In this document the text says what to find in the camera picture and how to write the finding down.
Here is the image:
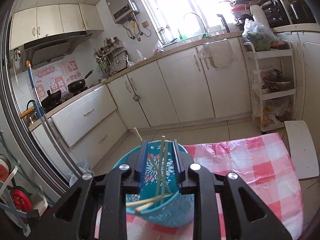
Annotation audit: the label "white door-hung trash bin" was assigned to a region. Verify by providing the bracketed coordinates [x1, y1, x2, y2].
[198, 38, 234, 68]

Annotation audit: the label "pink checkered plastic tablecloth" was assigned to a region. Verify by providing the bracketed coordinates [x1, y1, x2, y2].
[94, 129, 303, 239]

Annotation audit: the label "white kitchen base cabinets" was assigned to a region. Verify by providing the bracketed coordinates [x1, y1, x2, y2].
[29, 30, 319, 180]

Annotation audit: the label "white upper cabinets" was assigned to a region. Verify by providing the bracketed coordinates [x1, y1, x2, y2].
[9, 4, 104, 50]

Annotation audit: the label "white stool seat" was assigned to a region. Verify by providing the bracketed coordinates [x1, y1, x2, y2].
[284, 120, 319, 179]

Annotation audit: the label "green plastic bag of vegetables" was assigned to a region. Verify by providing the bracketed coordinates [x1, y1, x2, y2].
[242, 19, 274, 51]

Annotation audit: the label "chopstick lying in basket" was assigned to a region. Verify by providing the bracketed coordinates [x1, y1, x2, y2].
[126, 193, 173, 213]

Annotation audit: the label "teal perforated plastic basket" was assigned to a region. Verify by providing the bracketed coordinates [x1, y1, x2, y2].
[126, 140, 194, 228]

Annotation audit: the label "white tiered storage cart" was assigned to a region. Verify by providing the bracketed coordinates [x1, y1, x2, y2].
[243, 41, 297, 133]

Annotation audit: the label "dark pot on cart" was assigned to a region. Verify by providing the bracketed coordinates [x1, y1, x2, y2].
[261, 69, 295, 93]

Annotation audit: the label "white electric kettle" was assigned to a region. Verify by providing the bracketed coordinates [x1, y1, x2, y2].
[250, 5, 270, 28]

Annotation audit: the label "black wok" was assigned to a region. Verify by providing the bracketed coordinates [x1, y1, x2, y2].
[41, 90, 62, 110]

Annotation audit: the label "range hood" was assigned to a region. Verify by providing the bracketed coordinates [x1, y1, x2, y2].
[20, 31, 92, 69]

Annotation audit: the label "wall-mounted water heater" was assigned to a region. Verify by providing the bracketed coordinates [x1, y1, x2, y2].
[105, 0, 139, 24]

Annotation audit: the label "utensil rack on wall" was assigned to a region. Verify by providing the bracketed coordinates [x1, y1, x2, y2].
[93, 37, 129, 79]

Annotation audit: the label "black frying pan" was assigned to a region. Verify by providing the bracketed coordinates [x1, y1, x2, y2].
[67, 70, 93, 94]

